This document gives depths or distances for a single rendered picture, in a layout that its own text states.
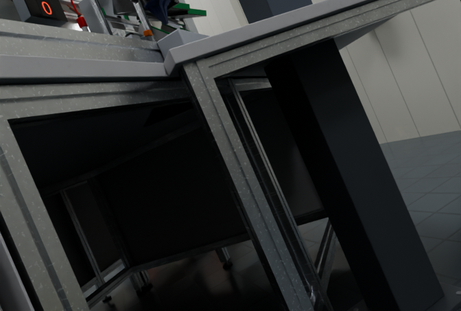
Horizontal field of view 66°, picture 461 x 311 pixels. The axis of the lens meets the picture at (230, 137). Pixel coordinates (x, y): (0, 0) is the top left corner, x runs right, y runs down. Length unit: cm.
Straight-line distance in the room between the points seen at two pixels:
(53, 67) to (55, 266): 24
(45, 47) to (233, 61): 33
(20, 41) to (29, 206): 28
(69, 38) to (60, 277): 41
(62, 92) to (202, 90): 26
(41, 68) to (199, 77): 29
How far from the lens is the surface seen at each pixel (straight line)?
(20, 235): 42
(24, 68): 49
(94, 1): 157
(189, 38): 92
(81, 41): 72
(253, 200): 68
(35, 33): 65
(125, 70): 62
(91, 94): 56
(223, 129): 67
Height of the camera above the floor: 67
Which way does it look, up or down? level
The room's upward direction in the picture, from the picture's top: 24 degrees counter-clockwise
